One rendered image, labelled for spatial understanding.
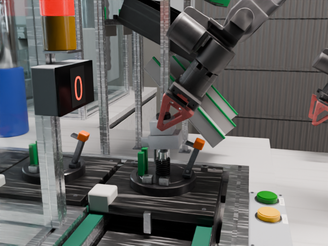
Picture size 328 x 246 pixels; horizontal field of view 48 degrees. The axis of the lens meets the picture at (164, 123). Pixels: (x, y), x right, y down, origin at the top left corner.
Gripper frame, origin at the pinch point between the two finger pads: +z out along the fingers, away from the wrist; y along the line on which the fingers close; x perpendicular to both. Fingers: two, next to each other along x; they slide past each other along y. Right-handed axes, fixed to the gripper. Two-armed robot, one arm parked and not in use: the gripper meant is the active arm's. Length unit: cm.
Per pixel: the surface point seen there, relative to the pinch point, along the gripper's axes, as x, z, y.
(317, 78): 88, -16, -276
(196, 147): 8.1, -0.5, 1.2
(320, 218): 42.9, -0.4, -11.1
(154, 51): -45, 57, -288
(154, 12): -18.3, -13.1, -23.7
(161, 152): 3.2, 5.1, 1.1
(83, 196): -3.9, 18.6, 10.4
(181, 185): 10.2, 6.2, 5.2
